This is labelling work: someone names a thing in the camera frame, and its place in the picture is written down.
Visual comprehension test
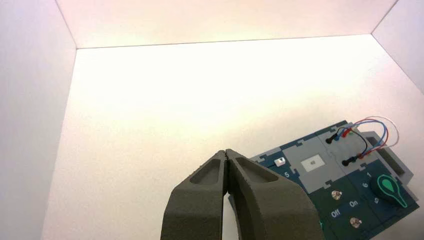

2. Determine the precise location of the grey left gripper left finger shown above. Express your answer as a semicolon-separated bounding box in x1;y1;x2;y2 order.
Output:
160;149;230;240

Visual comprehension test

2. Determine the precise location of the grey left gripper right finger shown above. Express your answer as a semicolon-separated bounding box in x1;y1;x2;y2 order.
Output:
226;148;326;240

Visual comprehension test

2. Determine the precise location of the blue and grey task board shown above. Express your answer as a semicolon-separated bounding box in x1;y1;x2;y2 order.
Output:
228;119;420;240

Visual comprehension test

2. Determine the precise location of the small white square display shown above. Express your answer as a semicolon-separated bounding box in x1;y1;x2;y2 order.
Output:
300;154;325;173

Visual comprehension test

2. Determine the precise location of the black banana plug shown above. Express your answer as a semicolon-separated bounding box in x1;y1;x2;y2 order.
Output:
325;133;342;145
341;155;361;167

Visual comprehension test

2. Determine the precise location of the dark rotary knob green pointer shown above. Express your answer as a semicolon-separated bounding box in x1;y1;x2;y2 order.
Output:
369;174;409;209

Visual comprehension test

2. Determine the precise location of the thin black wire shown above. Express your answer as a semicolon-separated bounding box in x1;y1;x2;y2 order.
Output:
337;127;369;159

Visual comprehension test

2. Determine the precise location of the thin blue wire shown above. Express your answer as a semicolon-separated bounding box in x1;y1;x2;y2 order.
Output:
336;119;386;157

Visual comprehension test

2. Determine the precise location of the thin red wire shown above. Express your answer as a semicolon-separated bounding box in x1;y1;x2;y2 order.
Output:
346;120;389;158

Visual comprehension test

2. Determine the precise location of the thin white wire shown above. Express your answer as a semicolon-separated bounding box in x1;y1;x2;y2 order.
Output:
362;116;400;152

